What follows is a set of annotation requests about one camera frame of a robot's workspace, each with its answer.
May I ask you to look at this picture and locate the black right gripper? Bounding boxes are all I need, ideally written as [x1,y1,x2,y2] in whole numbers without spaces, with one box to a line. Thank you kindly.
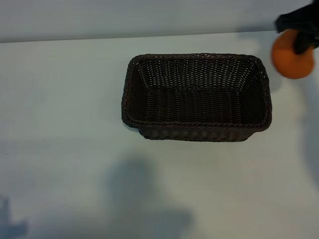
[275,0,319,55]

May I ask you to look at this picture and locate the orange fruit with knobbly stem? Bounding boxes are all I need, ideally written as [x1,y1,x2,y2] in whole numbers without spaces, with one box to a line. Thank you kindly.
[271,30,315,80]

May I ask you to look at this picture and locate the dark brown wicker basket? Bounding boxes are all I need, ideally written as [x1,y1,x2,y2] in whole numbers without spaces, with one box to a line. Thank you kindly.
[121,53,271,142]

